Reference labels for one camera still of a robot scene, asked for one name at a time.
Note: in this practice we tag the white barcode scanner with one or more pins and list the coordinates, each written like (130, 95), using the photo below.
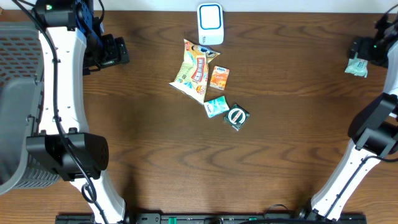
(210, 23)

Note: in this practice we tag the orange small box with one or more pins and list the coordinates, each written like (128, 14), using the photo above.
(219, 77)

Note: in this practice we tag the dark green round-label packet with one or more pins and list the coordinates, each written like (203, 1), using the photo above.
(236, 117)

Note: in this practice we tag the light teal small packet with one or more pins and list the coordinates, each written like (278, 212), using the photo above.
(216, 106)

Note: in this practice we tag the grey plastic mesh basket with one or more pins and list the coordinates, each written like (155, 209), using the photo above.
(22, 90)

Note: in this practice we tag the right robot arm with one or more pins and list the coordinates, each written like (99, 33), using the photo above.
(371, 137)

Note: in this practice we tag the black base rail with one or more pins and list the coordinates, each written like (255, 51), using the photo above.
(155, 218)

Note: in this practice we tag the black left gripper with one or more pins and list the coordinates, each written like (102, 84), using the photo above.
(114, 55)

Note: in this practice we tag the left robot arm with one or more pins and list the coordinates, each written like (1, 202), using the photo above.
(73, 45)

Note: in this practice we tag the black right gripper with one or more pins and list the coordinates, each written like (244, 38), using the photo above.
(366, 48)

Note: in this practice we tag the yellow snack bag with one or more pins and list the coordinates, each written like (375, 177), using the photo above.
(192, 78)

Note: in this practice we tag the teal snack packet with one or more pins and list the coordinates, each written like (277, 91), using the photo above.
(357, 67)

